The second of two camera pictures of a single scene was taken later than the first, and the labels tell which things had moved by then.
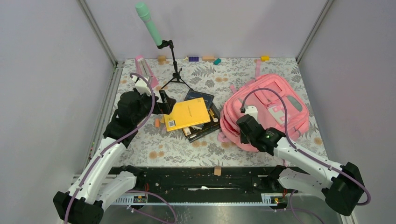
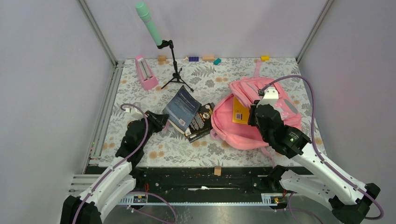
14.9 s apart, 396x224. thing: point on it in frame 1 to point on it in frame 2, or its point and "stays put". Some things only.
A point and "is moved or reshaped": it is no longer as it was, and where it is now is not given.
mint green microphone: [143, 11] stays put
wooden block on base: [217, 171] stays put
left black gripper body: [157, 108] to [154, 125]
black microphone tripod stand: [176, 76] stays put
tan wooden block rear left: [161, 58] stays put
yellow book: [186, 114] to [240, 114]
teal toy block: [217, 61] stays put
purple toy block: [192, 59] stays put
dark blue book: [208, 98] to [182, 108]
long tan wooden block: [208, 58] stays put
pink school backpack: [279, 106] is moved or reshaped
